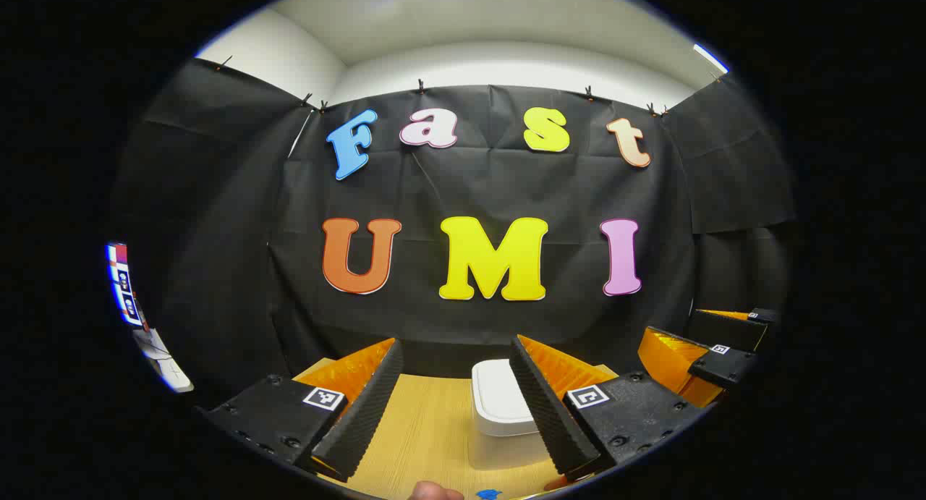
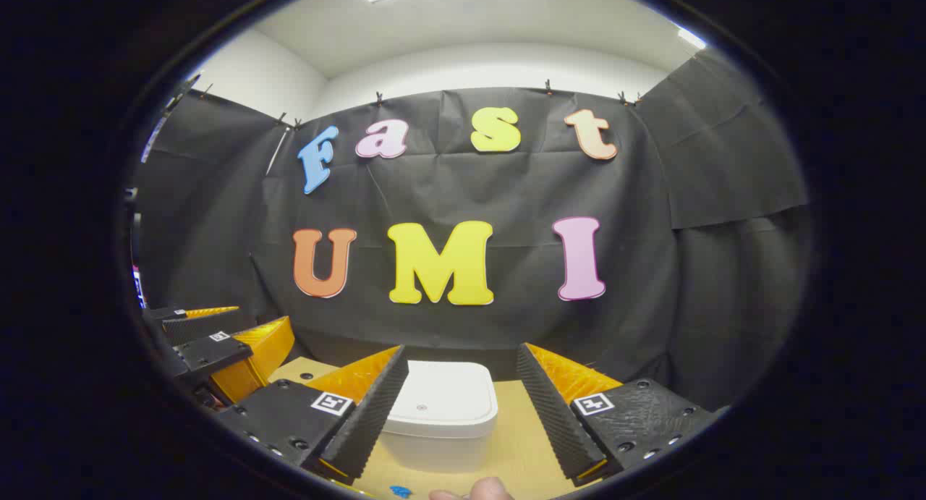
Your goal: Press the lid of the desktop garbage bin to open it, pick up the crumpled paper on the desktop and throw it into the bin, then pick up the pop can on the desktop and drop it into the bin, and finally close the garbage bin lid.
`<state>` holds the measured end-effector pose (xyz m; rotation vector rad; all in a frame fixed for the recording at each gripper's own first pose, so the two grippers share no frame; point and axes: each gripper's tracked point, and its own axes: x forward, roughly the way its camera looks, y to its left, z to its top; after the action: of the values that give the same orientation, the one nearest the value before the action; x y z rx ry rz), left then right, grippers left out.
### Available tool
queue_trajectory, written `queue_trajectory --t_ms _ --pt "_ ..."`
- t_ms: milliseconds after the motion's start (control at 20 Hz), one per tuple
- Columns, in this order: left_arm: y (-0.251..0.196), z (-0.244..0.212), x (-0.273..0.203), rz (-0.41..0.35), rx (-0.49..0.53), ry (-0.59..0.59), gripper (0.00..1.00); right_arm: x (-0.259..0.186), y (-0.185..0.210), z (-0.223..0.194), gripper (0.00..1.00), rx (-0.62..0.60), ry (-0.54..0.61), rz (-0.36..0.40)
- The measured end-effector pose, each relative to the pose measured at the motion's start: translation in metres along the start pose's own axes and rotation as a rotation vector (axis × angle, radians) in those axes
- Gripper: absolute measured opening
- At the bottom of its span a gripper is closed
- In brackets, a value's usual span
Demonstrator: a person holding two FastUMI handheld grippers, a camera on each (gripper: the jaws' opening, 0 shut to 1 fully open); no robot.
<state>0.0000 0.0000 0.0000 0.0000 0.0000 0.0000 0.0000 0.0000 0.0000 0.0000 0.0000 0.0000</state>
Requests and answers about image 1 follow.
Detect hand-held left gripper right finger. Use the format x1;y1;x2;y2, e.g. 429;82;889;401
509;334;717;483

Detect white desktop garbage bin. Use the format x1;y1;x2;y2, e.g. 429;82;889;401
470;359;552;472

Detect white side table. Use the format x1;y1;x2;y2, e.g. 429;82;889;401
134;329;195;394

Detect black backdrop cloth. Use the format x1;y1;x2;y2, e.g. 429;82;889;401
109;59;797;414

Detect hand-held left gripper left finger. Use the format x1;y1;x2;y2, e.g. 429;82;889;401
195;337;404;484

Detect computer monitor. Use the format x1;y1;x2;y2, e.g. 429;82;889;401
106;243;149;327

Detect wooden desktop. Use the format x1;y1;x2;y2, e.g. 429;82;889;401
293;355;623;500

